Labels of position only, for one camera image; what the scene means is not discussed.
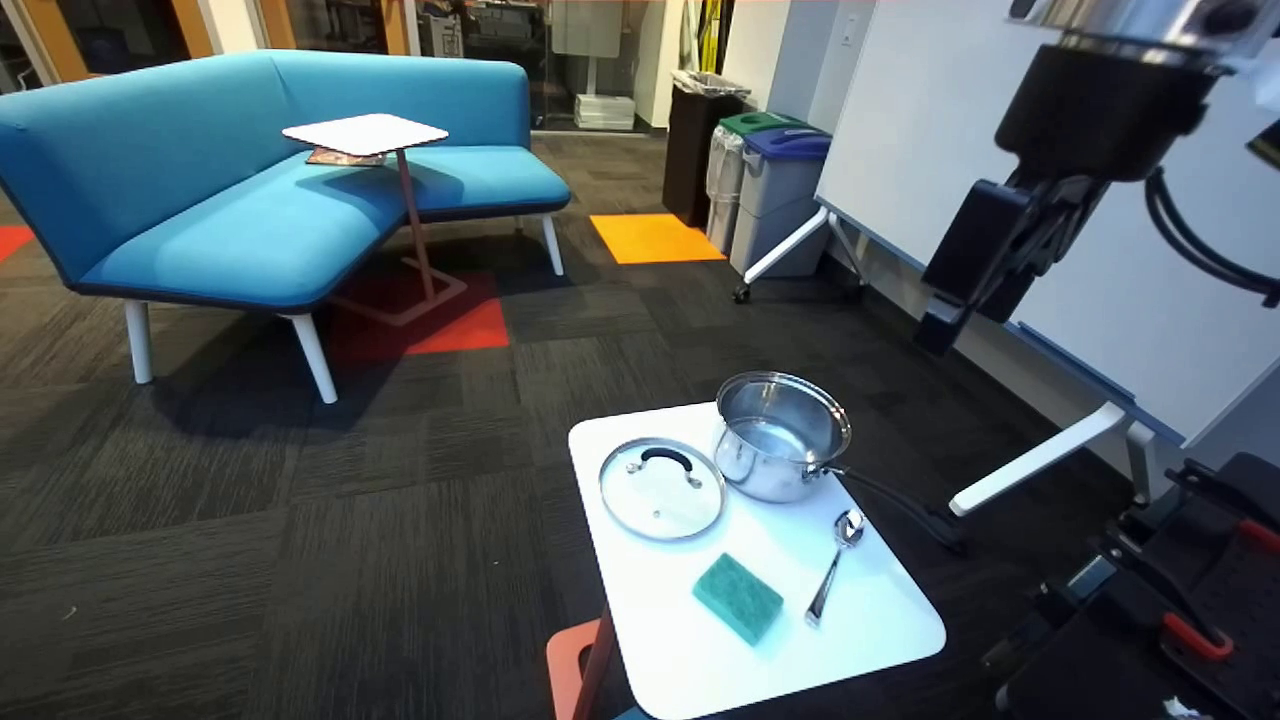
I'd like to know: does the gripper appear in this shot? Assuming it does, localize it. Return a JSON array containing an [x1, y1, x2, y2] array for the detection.
[[913, 38, 1227, 358]]

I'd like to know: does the glass pot lid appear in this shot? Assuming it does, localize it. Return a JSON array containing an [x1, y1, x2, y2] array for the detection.
[[598, 437, 726, 543]]

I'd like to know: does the blue sponge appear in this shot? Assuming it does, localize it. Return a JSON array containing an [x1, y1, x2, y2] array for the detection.
[[691, 552, 786, 647]]

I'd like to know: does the rolling whiteboard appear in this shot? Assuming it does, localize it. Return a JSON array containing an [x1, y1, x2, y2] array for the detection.
[[733, 0, 1280, 519]]

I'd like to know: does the row of waste bins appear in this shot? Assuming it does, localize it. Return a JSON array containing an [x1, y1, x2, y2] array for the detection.
[[661, 69, 834, 280]]

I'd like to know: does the metal spoon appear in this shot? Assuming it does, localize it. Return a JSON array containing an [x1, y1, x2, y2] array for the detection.
[[804, 508, 867, 629]]

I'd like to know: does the stack of white boxes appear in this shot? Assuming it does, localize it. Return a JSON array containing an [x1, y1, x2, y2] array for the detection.
[[574, 92, 638, 132]]

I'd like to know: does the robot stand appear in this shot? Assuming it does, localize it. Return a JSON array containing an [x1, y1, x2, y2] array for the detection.
[[984, 452, 1280, 720]]

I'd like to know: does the white side table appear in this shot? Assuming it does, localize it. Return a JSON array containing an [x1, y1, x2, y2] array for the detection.
[[281, 112, 470, 329]]

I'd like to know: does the blue sofa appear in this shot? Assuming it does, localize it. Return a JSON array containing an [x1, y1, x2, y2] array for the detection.
[[0, 49, 574, 406]]

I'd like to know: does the steel pot with black handle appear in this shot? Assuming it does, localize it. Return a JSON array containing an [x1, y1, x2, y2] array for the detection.
[[713, 371, 967, 557]]

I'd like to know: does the black clamp with red handle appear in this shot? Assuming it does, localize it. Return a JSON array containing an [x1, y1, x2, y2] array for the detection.
[[1098, 535, 1237, 663], [1165, 458, 1280, 559]]

